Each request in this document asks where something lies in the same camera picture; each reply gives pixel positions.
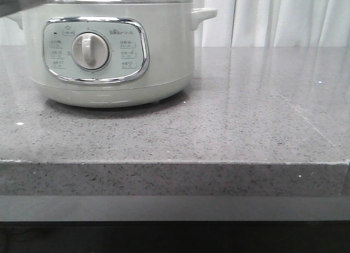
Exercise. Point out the pale green electric cooking pot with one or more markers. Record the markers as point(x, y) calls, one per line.
point(111, 53)

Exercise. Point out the white curtain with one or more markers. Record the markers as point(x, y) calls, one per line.
point(275, 23)

